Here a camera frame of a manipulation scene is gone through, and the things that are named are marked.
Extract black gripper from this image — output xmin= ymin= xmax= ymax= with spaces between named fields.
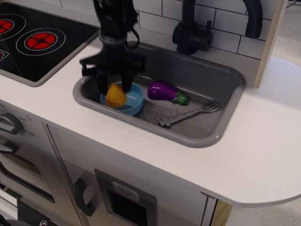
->
xmin=79 ymin=41 xmax=146 ymax=94

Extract yellow toy corn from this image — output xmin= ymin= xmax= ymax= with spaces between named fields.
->
xmin=105 ymin=83 xmax=127 ymax=108

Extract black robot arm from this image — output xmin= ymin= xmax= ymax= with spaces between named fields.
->
xmin=80 ymin=0 xmax=146 ymax=94

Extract light blue bowl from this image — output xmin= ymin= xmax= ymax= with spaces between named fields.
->
xmin=112 ymin=83 xmax=144 ymax=116

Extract grey sink basin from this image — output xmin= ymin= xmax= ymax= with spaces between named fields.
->
xmin=73 ymin=43 xmax=245 ymax=148

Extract purple toy eggplant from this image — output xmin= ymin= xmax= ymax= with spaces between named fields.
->
xmin=147 ymin=81 xmax=189 ymax=105

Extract black faucet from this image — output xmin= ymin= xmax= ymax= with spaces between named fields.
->
xmin=172 ymin=0 xmax=263 ymax=55

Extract black toy stovetop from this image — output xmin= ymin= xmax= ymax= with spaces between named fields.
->
xmin=0 ymin=2 xmax=98 ymax=87

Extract grey toy fork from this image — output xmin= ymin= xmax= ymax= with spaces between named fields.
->
xmin=158 ymin=99 xmax=221 ymax=129

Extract grey oven knob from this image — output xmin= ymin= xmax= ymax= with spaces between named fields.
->
xmin=0 ymin=113 xmax=24 ymax=135

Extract grey dispenser panel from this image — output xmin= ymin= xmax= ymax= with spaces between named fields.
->
xmin=95 ymin=169 xmax=158 ymax=226

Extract light wooden side panel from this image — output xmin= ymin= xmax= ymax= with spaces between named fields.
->
xmin=253 ymin=0 xmax=288 ymax=88

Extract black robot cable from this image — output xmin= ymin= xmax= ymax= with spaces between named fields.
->
xmin=124 ymin=25 xmax=141 ymax=49

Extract dark grey cabinet handle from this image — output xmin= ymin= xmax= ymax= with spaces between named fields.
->
xmin=74 ymin=178 xmax=95 ymax=217

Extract grey oven door handle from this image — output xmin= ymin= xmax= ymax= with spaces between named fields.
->
xmin=0 ymin=141 xmax=19 ymax=154

